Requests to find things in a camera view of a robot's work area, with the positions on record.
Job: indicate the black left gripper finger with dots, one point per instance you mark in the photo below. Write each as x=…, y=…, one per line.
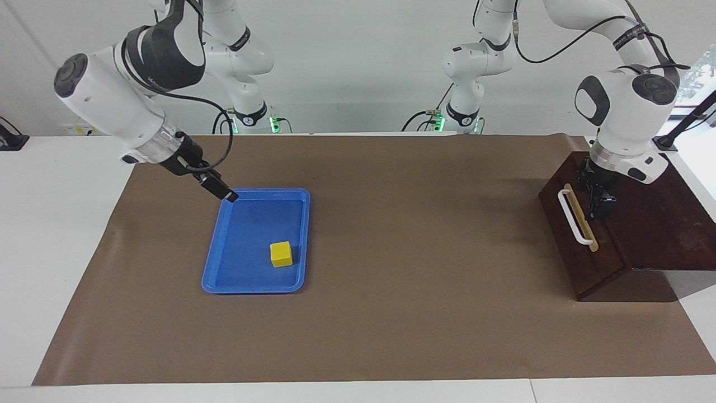
x=594, y=204
x=608, y=206

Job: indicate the black table mount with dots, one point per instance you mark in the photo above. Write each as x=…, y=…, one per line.
x=11, y=143

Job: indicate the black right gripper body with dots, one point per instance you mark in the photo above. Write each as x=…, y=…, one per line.
x=182, y=157

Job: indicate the yellow cube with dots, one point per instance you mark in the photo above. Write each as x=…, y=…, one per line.
x=281, y=254

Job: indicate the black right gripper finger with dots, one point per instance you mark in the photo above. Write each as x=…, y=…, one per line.
x=224, y=191
x=207, y=173

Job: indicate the blue plastic tray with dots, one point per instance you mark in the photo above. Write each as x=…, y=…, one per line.
x=246, y=246

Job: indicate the white wall socket box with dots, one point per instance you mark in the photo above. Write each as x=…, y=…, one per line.
x=78, y=130

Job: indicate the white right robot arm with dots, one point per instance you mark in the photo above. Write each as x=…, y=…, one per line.
x=112, y=101

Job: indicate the brown table mat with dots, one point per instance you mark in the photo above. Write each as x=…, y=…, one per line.
x=391, y=280

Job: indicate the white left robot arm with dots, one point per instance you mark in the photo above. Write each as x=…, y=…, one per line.
x=626, y=117

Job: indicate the dark wooden cabinet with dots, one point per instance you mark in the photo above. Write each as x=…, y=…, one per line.
x=660, y=224

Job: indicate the black camera stand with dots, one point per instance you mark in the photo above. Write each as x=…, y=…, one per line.
x=664, y=143

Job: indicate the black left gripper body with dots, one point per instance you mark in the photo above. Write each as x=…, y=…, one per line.
x=597, y=176

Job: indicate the window pane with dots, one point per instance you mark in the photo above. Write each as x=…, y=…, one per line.
x=699, y=78

